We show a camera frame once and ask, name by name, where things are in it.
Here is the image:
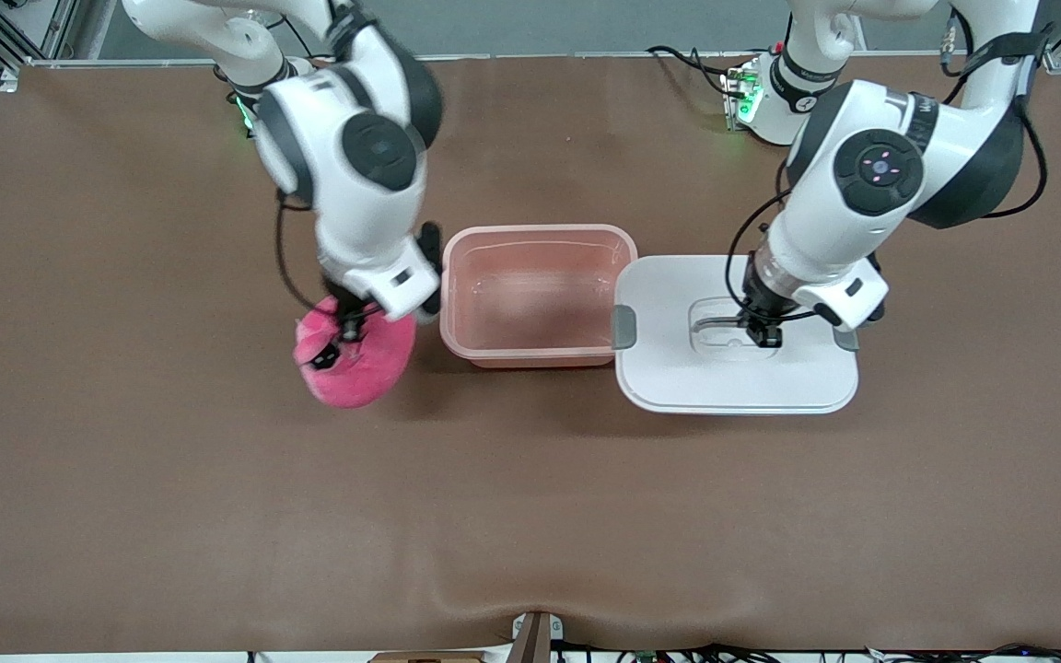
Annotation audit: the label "white box lid grey latches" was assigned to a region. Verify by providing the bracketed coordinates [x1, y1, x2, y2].
[612, 254, 862, 416]

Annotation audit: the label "brown table mat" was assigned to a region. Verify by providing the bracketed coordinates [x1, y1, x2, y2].
[0, 51, 1061, 657]

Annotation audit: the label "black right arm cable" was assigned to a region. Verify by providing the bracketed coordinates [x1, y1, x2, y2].
[274, 189, 349, 325]

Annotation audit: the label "pink translucent plastic box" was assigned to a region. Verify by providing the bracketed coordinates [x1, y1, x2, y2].
[439, 224, 639, 370]

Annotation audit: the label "black base cables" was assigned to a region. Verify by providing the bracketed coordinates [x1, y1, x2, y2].
[646, 44, 736, 99]

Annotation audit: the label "pink plush toy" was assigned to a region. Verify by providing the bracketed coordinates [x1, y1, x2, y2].
[292, 295, 419, 411]

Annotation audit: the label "grey bracket with brown bar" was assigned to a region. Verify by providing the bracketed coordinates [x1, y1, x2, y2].
[509, 611, 565, 663]

